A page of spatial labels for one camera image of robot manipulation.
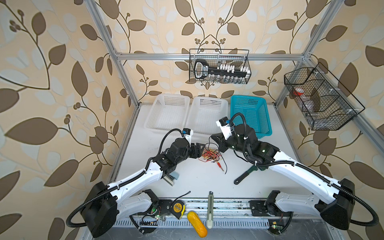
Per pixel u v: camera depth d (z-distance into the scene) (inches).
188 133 27.5
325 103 29.0
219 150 25.7
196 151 27.8
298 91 31.8
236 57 35.8
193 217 27.1
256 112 45.5
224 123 23.7
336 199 15.3
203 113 45.4
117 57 36.5
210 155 33.0
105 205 15.7
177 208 28.4
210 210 28.7
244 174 33.3
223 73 32.9
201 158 33.2
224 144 24.5
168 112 45.7
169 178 32.2
